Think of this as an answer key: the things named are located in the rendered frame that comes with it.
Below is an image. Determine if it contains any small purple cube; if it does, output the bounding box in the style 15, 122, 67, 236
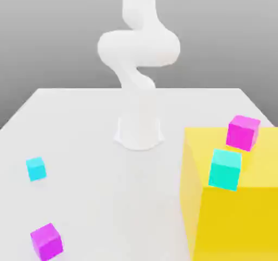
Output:
30, 222, 64, 261

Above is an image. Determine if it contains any small cyan cube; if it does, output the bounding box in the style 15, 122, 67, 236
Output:
25, 156, 47, 182

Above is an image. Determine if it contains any large yellow box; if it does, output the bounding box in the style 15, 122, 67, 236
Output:
179, 127, 278, 261

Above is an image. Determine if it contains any small turquoise cube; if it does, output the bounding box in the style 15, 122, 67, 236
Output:
207, 148, 243, 192

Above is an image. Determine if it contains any small magenta cube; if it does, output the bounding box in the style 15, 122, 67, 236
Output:
225, 115, 261, 152

